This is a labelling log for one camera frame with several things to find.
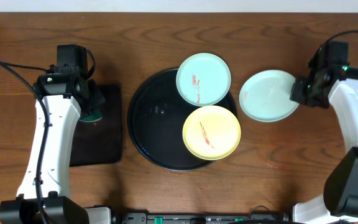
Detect teal green sponge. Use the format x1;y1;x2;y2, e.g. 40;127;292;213
79;109;103;123

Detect light blue plate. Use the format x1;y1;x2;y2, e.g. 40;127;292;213
176;53;231;106
239;70;299;123

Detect light blue plate top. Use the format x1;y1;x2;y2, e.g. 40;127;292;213
176;53;231;106

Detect yellow plate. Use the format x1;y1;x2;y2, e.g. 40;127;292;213
182;106;241;161

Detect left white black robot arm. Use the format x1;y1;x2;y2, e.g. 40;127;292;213
0;44;114;223

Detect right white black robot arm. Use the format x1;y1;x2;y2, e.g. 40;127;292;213
290;41;358;223

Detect rectangular black tray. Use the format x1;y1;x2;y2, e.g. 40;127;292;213
70;85;122;167

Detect round black tray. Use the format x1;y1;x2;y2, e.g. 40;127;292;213
127;68;237;171

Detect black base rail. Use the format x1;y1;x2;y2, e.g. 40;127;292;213
114;212;292;224

